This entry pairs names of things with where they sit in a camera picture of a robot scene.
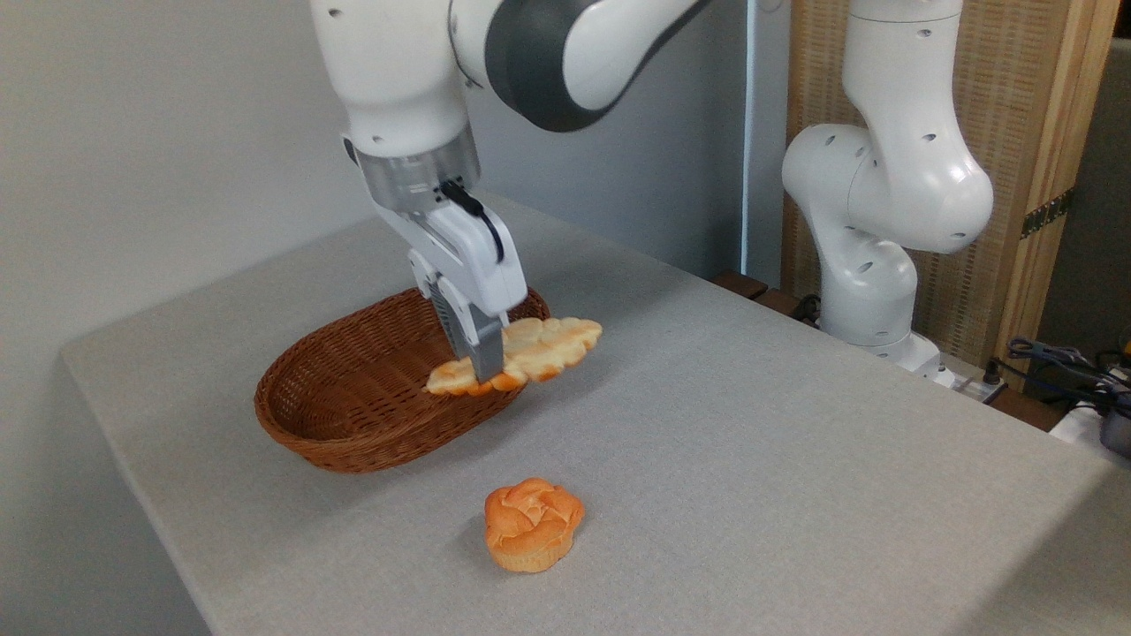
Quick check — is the orange rose-shaped bread roll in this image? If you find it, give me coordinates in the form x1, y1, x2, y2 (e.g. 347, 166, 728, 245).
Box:
484, 478, 586, 573

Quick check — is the dark metal screen hinge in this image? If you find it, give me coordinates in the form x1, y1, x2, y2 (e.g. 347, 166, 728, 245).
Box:
1021, 187, 1076, 239

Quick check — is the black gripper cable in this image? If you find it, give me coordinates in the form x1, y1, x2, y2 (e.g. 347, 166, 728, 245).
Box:
440, 180, 505, 264

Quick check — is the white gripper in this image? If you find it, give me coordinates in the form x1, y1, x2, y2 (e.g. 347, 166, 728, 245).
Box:
369, 200, 529, 382

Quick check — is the wooden woven folding screen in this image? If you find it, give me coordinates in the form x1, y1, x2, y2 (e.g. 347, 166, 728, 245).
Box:
782, 0, 1121, 390

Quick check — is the blue-grey cable bundle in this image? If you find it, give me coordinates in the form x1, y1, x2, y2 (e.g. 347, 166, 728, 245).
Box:
1006, 336, 1131, 409

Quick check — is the white and grey device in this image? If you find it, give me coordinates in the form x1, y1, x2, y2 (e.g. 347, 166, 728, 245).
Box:
1050, 397, 1131, 471

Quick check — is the dark brown wooden board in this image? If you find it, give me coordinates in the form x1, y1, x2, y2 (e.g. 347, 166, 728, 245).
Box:
711, 269, 824, 329

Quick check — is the long braided bread loaf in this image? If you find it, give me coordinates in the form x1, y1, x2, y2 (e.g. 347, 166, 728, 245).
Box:
425, 317, 603, 396

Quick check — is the brown wicker basket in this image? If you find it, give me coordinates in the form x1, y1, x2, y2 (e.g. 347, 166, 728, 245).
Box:
254, 285, 552, 474

